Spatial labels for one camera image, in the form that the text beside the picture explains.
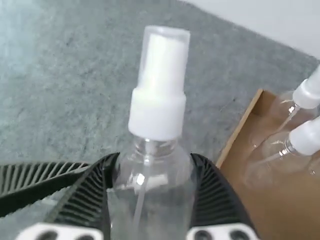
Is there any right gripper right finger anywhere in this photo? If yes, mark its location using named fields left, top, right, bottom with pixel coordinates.
left=186, top=152, right=262, bottom=240

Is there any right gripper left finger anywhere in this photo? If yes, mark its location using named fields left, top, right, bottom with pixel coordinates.
left=13, top=152, right=120, bottom=240

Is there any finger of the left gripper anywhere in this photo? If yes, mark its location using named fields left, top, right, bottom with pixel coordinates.
left=0, top=161, right=92, bottom=217

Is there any clear plastic bottle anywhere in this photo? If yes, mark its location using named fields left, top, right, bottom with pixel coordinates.
left=107, top=133, right=199, bottom=240
left=243, top=128, right=320, bottom=192
left=271, top=89, right=320, bottom=136

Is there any white spray top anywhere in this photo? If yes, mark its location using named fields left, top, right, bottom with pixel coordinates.
left=292, top=63, right=320, bottom=110
left=287, top=119, right=320, bottom=156
left=127, top=25, right=191, bottom=140

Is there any cardboard box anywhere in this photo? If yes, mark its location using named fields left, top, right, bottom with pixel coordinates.
left=215, top=87, right=320, bottom=240

